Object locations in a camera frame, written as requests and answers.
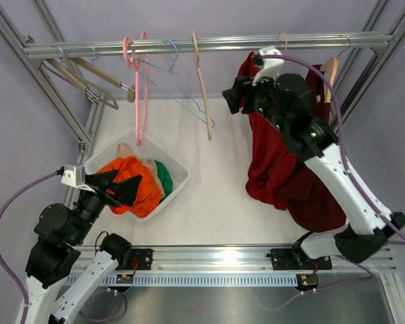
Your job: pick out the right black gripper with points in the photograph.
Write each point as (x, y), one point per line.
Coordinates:
(247, 86)

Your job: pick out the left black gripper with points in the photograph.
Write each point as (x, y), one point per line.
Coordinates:
(125, 190)

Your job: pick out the orange t shirt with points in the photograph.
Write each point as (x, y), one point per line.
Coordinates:
(149, 193)

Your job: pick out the beige t shirt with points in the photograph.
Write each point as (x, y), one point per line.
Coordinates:
(124, 151)

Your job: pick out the green t shirt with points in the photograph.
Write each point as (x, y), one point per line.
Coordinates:
(165, 179)

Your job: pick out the beige round hook hanger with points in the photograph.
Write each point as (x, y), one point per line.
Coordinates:
(196, 57)

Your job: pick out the light blue wire hanger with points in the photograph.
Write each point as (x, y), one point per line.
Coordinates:
(145, 74)

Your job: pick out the pink plastic hanger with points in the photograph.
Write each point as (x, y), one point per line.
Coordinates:
(141, 94)

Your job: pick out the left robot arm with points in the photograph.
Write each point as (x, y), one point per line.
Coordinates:
(60, 230)

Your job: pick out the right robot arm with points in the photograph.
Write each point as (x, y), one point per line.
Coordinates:
(286, 104)

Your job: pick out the red t shirt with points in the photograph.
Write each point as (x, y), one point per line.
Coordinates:
(273, 169)

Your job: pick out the empty wooden hanger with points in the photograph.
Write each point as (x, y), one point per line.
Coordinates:
(131, 96)
(93, 92)

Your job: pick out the wooden hanger with metal hook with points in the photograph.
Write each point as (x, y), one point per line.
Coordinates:
(330, 69)

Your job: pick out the dark maroon t shirt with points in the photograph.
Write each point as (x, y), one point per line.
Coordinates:
(306, 197)

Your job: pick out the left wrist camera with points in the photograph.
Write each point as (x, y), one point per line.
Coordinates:
(74, 176)

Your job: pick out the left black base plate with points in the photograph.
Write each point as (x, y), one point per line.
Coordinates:
(140, 258)

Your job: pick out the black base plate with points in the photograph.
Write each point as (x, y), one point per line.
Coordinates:
(140, 258)
(294, 259)

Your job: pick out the thin pink wire hanger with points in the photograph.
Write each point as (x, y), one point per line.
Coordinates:
(283, 35)

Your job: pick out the white slotted cable duct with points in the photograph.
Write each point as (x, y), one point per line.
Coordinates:
(200, 280)

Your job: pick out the aluminium hanging rail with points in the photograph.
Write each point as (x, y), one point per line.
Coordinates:
(210, 44)

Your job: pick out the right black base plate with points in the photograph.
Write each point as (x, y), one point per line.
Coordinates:
(294, 259)

